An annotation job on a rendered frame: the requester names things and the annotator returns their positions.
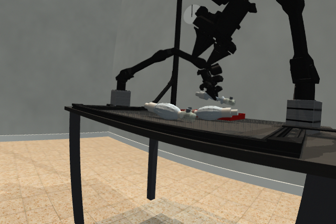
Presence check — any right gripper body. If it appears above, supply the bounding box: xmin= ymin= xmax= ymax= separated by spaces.
xmin=199 ymin=76 xmax=222 ymax=92

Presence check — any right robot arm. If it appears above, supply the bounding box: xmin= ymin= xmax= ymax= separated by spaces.
xmin=116 ymin=47 xmax=224 ymax=91

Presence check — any red tray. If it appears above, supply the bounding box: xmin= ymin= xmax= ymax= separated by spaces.
xmin=218 ymin=113 xmax=245 ymax=121

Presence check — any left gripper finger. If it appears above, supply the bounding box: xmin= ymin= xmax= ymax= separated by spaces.
xmin=191 ymin=27 xmax=216 ymax=59
xmin=206 ymin=43 xmax=231 ymax=66

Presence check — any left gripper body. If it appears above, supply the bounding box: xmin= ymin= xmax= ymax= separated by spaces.
xmin=193 ymin=10 xmax=241 ymax=54

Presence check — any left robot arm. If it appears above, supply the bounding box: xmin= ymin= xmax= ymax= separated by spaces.
xmin=195 ymin=0 xmax=320 ymax=100

